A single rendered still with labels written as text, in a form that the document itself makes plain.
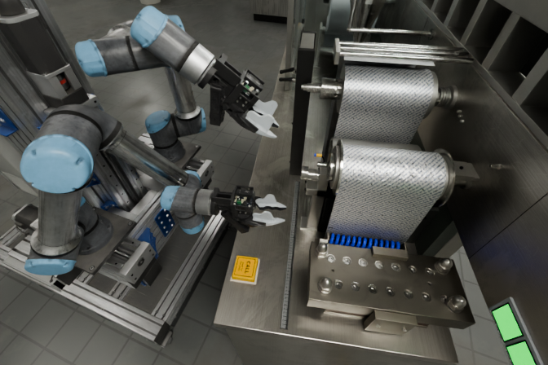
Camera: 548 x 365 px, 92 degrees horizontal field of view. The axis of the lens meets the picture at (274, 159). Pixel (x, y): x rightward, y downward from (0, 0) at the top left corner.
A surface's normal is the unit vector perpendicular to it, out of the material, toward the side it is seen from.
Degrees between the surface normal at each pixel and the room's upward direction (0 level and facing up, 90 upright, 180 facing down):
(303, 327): 0
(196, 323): 0
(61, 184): 83
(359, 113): 92
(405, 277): 0
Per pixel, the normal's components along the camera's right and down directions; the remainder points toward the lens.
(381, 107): -0.14, 0.72
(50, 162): 0.29, 0.60
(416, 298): 0.00, -0.71
